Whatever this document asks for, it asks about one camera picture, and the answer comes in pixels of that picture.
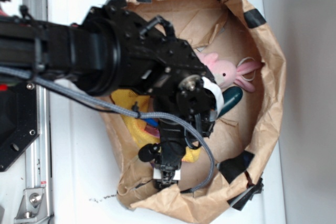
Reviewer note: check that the pink plush bunny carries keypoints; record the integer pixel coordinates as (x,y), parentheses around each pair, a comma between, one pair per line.
(226,73)

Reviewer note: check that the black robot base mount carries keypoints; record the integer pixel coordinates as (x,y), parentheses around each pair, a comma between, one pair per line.
(19,122)

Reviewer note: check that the dark green toy cucumber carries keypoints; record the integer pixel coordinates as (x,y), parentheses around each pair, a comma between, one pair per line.
(232,96)

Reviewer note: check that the brown paper bag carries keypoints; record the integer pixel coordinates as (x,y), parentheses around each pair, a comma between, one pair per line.
(244,135)

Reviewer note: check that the aluminium rail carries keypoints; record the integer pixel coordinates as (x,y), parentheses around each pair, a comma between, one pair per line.
(36,205)

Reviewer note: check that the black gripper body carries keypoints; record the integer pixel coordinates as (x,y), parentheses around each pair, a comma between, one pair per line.
(189,115)

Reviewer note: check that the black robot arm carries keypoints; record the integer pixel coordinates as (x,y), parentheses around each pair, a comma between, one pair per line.
(151,73)

